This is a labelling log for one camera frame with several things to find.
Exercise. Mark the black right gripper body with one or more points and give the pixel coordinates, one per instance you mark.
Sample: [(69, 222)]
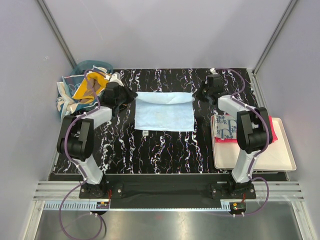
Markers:
[(205, 84)]

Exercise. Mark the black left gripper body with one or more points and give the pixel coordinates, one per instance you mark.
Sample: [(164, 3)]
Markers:
[(123, 92)]

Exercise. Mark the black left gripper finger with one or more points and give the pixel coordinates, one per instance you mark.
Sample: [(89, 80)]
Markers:
[(117, 109), (131, 96)]

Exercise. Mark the light blue terry towel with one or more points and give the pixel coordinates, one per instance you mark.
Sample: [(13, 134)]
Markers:
[(164, 111)]

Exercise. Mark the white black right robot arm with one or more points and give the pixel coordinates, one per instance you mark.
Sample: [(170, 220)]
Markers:
[(253, 132)]

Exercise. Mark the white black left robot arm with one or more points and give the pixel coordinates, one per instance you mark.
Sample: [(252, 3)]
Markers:
[(76, 138)]

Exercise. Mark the yellow towel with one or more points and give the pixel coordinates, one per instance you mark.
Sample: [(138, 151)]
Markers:
[(93, 84)]

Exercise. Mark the teal plastic laundry basket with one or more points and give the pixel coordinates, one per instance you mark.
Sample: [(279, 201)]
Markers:
[(84, 66)]

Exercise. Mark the grey lettered folded towel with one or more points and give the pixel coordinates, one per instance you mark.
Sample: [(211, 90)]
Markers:
[(224, 127)]

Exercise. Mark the blue white patterned towel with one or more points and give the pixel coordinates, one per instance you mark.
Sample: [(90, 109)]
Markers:
[(65, 104)]

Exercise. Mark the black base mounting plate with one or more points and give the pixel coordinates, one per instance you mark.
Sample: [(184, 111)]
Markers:
[(145, 203)]

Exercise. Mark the left controller board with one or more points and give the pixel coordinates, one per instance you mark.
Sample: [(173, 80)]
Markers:
[(103, 205)]

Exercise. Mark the controller board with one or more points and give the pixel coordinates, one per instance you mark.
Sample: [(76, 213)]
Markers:
[(238, 206), (103, 205)]

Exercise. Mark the right controller board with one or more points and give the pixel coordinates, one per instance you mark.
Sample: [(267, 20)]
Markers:
[(238, 206)]

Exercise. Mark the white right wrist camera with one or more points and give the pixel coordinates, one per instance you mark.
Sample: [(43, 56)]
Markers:
[(213, 71)]

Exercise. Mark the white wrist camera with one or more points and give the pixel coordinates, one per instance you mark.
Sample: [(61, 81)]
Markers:
[(116, 78), (213, 71)]

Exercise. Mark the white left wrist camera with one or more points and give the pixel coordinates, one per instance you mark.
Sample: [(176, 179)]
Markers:
[(116, 78)]

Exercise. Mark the aluminium front rail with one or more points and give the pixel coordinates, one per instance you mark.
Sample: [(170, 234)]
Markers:
[(275, 190)]

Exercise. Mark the left aluminium corner post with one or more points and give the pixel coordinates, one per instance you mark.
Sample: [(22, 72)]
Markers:
[(56, 32)]

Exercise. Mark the aluminium corner post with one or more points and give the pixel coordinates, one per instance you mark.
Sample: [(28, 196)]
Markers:
[(56, 32), (275, 34)]

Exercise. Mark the right aluminium corner post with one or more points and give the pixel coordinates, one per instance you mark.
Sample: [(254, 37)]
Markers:
[(275, 34)]

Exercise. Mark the slotted cable duct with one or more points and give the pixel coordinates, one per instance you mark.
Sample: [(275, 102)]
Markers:
[(72, 205)]

